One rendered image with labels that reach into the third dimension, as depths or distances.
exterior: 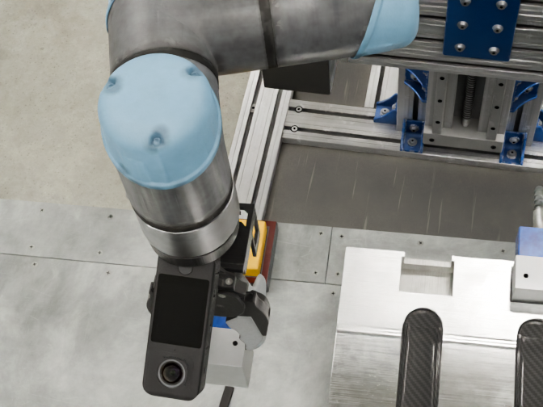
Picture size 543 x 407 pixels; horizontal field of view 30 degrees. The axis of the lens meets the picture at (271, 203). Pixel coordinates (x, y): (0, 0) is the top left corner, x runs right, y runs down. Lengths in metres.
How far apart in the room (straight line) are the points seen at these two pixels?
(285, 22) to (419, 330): 0.41
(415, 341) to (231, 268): 0.26
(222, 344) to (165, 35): 0.34
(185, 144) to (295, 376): 0.49
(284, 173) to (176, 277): 1.12
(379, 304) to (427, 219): 0.84
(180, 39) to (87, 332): 0.51
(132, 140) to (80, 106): 1.69
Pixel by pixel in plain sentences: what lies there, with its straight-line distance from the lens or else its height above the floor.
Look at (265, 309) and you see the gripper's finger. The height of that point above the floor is 1.04.
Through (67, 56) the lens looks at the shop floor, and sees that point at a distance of 2.42.
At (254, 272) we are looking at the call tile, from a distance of 1.10.
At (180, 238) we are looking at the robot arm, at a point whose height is 1.19.
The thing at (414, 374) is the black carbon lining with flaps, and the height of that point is 0.88.
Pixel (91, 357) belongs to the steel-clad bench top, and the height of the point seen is 0.80.
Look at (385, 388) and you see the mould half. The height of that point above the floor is 0.88.
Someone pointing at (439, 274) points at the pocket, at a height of 0.86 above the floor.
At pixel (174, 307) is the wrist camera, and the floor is 1.11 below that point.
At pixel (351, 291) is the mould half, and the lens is 1.01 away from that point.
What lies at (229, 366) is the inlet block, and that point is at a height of 0.96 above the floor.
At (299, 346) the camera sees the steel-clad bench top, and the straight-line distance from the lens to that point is 1.09.
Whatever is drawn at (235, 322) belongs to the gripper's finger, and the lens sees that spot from 0.87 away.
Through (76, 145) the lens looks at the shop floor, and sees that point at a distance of 2.26.
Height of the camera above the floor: 1.80
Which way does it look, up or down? 59 degrees down
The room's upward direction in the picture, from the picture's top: 10 degrees counter-clockwise
